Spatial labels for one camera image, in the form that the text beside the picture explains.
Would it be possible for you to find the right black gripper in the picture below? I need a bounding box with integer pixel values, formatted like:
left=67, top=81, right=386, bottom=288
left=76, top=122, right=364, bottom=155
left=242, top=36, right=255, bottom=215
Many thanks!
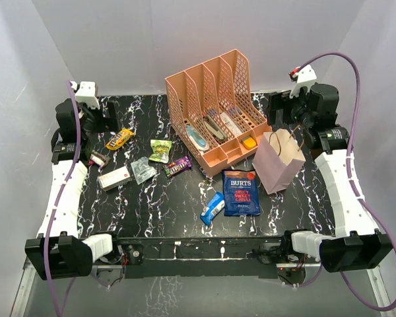
left=265, top=86, right=315, bottom=129

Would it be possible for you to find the lilac paper bag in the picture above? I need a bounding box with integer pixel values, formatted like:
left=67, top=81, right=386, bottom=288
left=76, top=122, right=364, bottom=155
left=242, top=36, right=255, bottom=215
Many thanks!
left=253, top=129, right=306, bottom=194

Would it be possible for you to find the purple M&M's packet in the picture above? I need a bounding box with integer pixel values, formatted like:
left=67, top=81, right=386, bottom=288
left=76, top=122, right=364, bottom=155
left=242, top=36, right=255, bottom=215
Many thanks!
left=163, top=156, right=192, bottom=178

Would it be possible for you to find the blue Burts chips bag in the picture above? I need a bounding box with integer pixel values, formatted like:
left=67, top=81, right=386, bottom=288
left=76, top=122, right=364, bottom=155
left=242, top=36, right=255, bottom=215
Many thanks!
left=222, top=169, right=261, bottom=217

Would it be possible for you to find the blue Oreo cookie pack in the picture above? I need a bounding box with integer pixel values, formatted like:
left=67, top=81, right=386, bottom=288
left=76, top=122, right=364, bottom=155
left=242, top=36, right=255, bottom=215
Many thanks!
left=200, top=192, right=225, bottom=227

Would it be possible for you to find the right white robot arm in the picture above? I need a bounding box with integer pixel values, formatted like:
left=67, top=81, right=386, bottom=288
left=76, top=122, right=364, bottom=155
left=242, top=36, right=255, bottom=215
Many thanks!
left=264, top=83, right=393, bottom=273

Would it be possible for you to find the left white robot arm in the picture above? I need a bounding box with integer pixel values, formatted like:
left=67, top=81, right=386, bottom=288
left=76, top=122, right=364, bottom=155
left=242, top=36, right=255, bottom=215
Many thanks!
left=24, top=98, right=123, bottom=280

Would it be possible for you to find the green sour candy bag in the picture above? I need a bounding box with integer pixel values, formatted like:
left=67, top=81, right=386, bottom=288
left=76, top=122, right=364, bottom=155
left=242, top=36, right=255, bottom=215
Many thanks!
left=148, top=139, right=172, bottom=164

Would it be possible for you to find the yellow M&M's packet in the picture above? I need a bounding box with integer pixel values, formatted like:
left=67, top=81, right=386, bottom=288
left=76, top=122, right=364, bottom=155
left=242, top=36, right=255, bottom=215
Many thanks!
left=106, top=129, right=135, bottom=151

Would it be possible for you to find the blue eraser block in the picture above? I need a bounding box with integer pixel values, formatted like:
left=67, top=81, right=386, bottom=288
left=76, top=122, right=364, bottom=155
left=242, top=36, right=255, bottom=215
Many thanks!
left=228, top=106, right=246, bottom=118

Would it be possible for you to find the white paper staples box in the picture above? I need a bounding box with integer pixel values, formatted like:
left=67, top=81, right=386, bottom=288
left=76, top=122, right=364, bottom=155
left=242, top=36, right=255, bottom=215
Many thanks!
left=220, top=112, right=244, bottom=137

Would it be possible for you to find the pink plastic desk organizer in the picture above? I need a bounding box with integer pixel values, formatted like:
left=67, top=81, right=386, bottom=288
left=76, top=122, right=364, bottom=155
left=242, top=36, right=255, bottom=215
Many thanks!
left=165, top=50, right=271, bottom=177

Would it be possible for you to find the silver foil snack packet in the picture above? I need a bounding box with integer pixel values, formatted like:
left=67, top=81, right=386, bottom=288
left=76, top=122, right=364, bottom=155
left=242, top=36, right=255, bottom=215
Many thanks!
left=131, top=157, right=157, bottom=185

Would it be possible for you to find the grey stapler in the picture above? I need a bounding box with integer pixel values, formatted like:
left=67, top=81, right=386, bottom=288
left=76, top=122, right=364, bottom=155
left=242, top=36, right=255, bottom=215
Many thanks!
left=203, top=115, right=227, bottom=144

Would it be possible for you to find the white rectangular snack box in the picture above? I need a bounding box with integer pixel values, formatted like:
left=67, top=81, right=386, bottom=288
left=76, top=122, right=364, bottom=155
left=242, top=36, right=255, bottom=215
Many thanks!
left=98, top=166, right=131, bottom=191

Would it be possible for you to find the blue correction tape blister pack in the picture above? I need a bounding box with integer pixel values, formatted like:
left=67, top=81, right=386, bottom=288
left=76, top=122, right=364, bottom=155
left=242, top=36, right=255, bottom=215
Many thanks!
left=185, top=125, right=210, bottom=153

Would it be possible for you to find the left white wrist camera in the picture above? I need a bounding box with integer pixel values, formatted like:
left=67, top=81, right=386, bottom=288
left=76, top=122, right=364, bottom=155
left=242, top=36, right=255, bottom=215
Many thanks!
left=70, top=81, right=100, bottom=110

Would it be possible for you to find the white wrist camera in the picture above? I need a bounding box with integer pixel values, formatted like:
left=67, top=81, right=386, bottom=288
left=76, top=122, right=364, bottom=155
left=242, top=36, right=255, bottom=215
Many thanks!
left=70, top=81, right=100, bottom=110
left=289, top=65, right=317, bottom=98

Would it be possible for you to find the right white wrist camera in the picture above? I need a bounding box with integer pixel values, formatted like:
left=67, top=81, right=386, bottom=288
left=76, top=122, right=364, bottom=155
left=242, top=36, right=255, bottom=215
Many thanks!
left=289, top=65, right=317, bottom=98

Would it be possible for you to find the black front mounting rail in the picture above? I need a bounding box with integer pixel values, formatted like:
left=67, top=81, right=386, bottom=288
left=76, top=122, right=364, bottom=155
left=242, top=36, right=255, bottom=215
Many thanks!
left=85, top=236, right=321, bottom=280

